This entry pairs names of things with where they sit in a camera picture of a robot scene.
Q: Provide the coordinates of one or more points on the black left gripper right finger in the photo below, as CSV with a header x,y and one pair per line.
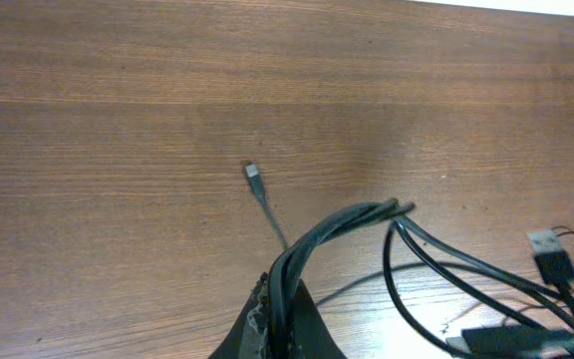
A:
x,y
309,335

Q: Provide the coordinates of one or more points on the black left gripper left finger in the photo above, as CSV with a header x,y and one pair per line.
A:
x,y
248,337

